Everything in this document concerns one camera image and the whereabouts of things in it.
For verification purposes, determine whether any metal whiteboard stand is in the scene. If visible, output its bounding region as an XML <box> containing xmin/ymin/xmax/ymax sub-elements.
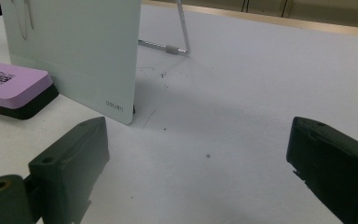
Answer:
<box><xmin>137</xmin><ymin>0</ymin><xmax>191</xmax><ymax>57</ymax></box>

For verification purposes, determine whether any purple and black eraser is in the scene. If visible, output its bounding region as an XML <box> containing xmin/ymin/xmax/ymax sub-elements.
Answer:
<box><xmin>0</xmin><ymin>60</ymin><xmax>60</xmax><ymax>120</ymax></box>

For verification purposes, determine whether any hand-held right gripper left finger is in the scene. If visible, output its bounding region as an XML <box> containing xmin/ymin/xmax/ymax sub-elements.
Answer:
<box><xmin>27</xmin><ymin>116</ymin><xmax>110</xmax><ymax>224</ymax></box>

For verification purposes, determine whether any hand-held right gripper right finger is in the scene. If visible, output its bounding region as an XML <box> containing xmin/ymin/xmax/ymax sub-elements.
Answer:
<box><xmin>286</xmin><ymin>116</ymin><xmax>358</xmax><ymax>224</ymax></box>

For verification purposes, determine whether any pale green glass whiteboard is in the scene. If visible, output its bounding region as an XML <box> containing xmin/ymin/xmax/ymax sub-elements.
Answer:
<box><xmin>0</xmin><ymin>0</ymin><xmax>143</xmax><ymax>126</ymax></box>

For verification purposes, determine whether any wooden table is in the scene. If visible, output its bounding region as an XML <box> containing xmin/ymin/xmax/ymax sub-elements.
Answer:
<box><xmin>142</xmin><ymin>0</ymin><xmax>358</xmax><ymax>39</ymax></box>

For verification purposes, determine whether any white table mat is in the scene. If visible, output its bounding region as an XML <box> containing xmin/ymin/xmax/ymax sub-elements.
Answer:
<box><xmin>0</xmin><ymin>4</ymin><xmax>358</xmax><ymax>224</ymax></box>

